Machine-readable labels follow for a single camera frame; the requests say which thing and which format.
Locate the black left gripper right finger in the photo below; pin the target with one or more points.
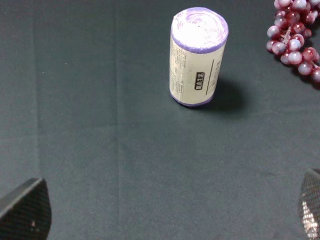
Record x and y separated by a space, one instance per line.
309 204

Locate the red plastic grape bunch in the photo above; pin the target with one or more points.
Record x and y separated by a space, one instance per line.
289 33

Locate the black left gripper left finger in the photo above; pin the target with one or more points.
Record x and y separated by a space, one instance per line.
25 212

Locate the purple bag roll with label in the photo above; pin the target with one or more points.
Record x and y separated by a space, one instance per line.
198 37

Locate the black tablecloth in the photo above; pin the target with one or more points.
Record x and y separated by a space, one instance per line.
85 103

